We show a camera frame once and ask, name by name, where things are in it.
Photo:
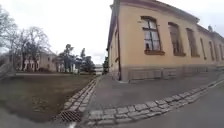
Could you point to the cobblestone strip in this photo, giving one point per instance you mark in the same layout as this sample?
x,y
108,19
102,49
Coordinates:
x,y
140,108

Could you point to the white building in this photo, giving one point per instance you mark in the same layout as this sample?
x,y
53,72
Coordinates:
x,y
98,69

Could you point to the robot's own part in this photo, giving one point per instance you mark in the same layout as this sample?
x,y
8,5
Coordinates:
x,y
71,125

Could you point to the drain grate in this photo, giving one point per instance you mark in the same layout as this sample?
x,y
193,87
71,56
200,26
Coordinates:
x,y
70,116

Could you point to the row of bare trees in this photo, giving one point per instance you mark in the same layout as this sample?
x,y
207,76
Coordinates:
x,y
23,43

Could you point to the grey pavement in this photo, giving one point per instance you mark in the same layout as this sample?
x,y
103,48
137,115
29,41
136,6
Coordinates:
x,y
133,90

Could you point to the evergreen trees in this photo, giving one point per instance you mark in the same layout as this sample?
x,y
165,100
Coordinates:
x,y
76,60

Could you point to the yellow building with arched windows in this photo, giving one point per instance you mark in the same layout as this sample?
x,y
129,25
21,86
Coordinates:
x,y
166,40

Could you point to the grass lawn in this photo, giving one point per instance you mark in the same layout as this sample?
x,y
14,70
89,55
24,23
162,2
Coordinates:
x,y
36,93

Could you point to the grey asphalt road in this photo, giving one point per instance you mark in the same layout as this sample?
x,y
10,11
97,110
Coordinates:
x,y
193,115

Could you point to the yellow building with arches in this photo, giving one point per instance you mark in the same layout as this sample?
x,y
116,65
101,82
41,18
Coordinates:
x,y
46,61

